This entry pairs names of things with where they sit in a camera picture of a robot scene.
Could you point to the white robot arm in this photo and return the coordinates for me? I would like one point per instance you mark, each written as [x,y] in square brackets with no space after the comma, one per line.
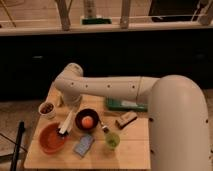
[179,129]

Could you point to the orange fruit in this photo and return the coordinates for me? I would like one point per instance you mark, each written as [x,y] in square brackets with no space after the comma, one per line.
[87,122]

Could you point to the wooden block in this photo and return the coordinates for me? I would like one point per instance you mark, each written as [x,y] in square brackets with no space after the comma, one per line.
[125,119]

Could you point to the black pole stand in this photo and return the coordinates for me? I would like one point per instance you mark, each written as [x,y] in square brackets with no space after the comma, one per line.
[15,156]

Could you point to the green box on shelf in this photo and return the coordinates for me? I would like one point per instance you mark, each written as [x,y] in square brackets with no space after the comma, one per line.
[93,21]

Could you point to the small metal spoon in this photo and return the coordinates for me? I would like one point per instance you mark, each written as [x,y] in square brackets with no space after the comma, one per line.
[104,127]

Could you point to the dark bowl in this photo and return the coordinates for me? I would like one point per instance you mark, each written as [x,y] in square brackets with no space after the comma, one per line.
[83,113]

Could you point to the white cup with snacks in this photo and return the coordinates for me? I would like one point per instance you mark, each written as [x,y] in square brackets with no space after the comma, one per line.
[47,110]

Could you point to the blue sponge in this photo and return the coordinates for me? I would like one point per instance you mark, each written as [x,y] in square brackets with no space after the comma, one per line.
[83,146]

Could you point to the green tray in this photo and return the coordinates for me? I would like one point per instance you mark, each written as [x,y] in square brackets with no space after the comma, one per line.
[117,105]

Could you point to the green cup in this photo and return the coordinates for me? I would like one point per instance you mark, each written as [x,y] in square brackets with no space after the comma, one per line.
[112,140]

